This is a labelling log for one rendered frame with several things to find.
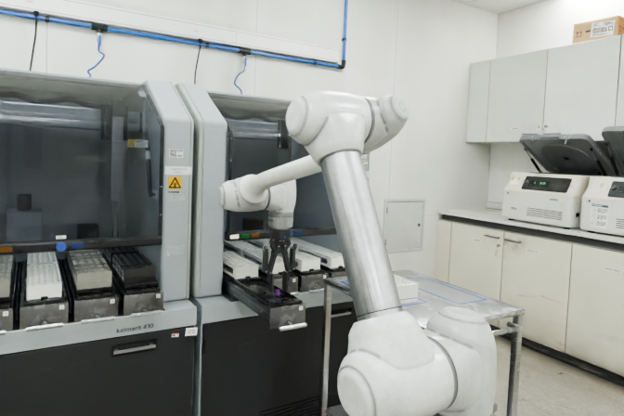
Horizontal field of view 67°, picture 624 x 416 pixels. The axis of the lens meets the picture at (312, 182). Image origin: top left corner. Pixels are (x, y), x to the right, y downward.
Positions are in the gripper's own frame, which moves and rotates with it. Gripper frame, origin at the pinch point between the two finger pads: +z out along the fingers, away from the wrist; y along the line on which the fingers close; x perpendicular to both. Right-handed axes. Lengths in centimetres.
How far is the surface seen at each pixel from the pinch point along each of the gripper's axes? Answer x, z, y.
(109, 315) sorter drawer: -19, 10, 55
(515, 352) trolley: 53, 17, -65
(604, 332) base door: 4, 55, -225
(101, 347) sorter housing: -19, 21, 57
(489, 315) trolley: 53, 2, -51
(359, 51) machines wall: -140, -125, -134
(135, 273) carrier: -26, -1, 45
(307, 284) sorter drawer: -18.6, 8.4, -23.9
